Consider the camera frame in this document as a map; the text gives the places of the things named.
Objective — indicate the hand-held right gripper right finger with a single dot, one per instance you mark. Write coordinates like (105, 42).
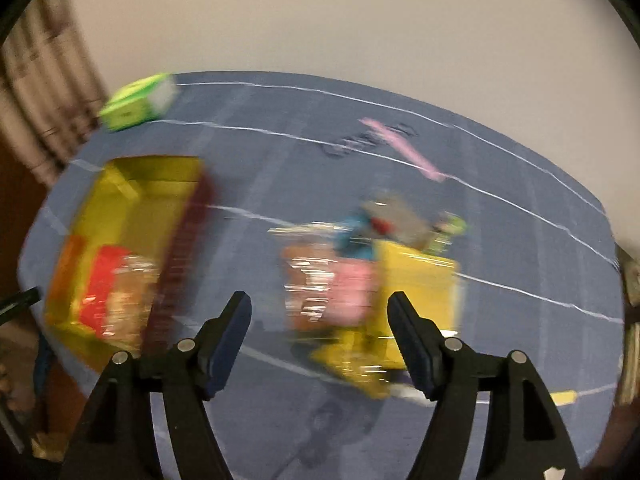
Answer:
(415, 355)

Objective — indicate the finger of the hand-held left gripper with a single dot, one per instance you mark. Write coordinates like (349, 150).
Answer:
(22, 298)

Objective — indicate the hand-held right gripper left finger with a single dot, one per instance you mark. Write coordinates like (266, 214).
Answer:
(227, 350)

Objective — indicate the small yellow snack packet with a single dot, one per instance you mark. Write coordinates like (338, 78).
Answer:
(360, 365)

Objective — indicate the large yellow snack packet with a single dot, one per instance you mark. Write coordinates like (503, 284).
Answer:
(420, 280)

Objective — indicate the red snack packet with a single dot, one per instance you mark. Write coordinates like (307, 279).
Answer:
(100, 285)

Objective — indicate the pink patterned snack packet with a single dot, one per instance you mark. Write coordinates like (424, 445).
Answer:
(350, 290)

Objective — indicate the clear fried pastry packet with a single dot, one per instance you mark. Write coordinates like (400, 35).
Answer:
(305, 280)

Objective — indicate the pale clear snack packet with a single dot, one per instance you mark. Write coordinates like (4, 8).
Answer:
(132, 300)

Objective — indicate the green snack bar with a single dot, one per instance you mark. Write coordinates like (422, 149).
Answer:
(447, 225)

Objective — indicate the blue candy packet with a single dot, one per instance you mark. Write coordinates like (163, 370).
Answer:
(352, 232)

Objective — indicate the grey tea brick packet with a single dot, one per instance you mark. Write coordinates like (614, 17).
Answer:
(400, 217)

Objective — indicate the gold tin box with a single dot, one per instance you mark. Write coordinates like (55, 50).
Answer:
(125, 190)

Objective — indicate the blue checked tablecloth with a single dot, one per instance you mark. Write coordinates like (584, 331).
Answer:
(500, 260)

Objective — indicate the patterned beige curtain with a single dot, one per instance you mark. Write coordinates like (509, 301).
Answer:
(40, 85)

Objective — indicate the green tissue pack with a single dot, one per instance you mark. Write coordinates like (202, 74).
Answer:
(135, 102)

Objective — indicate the floral printed box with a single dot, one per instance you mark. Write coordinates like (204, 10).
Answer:
(631, 285)

